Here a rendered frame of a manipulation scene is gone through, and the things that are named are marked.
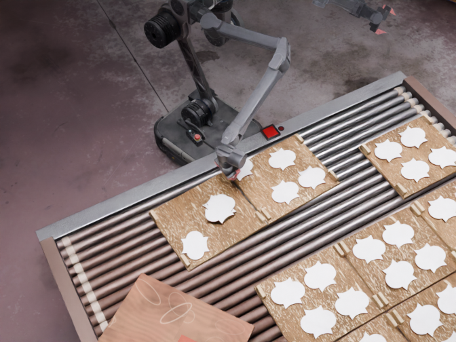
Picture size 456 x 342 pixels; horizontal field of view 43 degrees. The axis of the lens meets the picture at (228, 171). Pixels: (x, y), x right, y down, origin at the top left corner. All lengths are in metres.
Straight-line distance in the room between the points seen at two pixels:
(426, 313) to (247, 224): 0.83
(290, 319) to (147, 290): 0.58
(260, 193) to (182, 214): 0.37
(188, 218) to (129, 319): 0.56
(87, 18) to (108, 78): 0.75
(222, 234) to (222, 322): 0.45
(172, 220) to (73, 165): 1.59
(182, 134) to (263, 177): 1.19
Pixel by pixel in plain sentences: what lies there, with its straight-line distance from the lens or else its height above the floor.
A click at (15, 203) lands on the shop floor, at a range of 3.98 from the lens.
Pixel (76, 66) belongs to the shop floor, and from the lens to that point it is 4.70.
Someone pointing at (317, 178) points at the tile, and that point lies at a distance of 2.72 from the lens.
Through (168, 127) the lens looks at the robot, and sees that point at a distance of 3.83.
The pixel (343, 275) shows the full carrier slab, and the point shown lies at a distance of 2.49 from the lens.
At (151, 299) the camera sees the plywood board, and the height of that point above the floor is 1.04.
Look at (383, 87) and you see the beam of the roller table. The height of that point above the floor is 0.91.
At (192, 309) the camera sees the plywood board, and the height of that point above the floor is 1.04.
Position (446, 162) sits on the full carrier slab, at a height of 0.95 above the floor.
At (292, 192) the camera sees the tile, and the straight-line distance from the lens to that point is 2.66.
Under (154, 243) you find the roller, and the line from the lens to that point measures 2.56.
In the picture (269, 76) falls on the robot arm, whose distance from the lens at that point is 2.44.
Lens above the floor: 3.14
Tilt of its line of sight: 54 degrees down
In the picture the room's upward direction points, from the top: straight up
